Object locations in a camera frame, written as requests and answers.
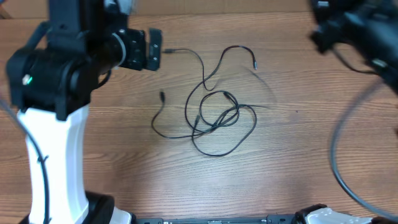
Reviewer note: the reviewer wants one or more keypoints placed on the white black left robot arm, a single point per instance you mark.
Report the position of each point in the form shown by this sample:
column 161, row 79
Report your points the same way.
column 51, row 79

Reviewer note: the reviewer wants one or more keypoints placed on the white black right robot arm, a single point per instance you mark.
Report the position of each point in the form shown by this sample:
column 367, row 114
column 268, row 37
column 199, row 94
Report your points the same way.
column 370, row 26

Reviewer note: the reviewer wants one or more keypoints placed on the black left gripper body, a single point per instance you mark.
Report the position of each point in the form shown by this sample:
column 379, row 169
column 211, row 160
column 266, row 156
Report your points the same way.
column 135, row 53

